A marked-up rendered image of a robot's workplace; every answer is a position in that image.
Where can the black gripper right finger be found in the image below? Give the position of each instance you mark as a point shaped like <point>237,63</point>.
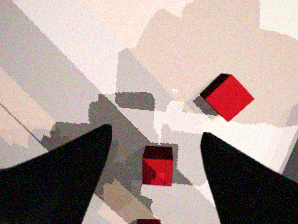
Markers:
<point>244,190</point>

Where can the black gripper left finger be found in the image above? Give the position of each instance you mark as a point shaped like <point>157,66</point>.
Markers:
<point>56,187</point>

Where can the red cube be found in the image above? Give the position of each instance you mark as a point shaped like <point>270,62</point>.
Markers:
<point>227,96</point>
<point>157,166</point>
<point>148,221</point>

